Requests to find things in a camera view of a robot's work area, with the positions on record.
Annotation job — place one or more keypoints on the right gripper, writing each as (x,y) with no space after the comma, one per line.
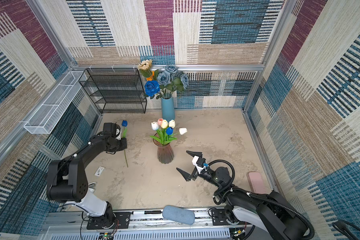
(187,176)

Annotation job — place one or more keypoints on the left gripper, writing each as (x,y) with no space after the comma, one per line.
(124,144)

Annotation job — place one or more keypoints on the blue tulip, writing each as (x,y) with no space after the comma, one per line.
(168,140)
(125,124)

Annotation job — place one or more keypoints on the dark red glass vase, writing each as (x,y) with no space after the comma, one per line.
(165,153)

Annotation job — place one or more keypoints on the white tulip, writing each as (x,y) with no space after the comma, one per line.
(158,137)
(171,123)
(180,132)

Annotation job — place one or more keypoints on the pink tulip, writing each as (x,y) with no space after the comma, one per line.
(159,121)

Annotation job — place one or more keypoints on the teal ceramic vase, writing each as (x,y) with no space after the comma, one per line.
(168,109)

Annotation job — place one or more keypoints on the dark blue rose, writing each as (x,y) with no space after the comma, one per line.
(152,89)

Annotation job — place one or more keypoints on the orange marigold flower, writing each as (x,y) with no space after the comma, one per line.
(151,77)

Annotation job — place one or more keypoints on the cream sunflower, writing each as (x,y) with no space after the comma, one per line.
(145,68)

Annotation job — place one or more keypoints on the light blue rose bunch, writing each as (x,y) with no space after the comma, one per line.
(171,80)

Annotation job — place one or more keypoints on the yellow tulip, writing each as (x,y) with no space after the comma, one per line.
(164,127)

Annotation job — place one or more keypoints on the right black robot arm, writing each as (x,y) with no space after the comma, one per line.
(270,212)

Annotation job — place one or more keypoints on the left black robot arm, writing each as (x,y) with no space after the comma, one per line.
(67,181)

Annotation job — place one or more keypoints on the small white paper tag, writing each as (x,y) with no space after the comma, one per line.
(99,171)

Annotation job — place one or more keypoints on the blue-grey sponge pad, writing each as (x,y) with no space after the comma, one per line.
(179,215)

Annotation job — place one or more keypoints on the pink rectangular pad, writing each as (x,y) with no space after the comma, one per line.
(256,183)

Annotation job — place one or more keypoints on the black object bottom right corner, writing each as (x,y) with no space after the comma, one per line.
(342,227)

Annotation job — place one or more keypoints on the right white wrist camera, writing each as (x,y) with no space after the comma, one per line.
(200,164)

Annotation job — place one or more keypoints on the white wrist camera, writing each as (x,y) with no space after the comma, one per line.
(118,132)
(200,164)

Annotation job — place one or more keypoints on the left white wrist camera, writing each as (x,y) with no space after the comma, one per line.
(118,132)

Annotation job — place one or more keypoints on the black wire shelf rack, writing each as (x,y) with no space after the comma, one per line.
(118,90)

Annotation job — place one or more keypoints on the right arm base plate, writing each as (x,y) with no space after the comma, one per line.
(219,217)

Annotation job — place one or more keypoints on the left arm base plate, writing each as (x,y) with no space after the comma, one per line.
(119,220)

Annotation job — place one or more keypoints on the white mesh wall basket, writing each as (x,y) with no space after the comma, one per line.
(49,113)

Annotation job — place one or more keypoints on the white slotted cable duct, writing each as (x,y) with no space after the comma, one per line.
(185,234)

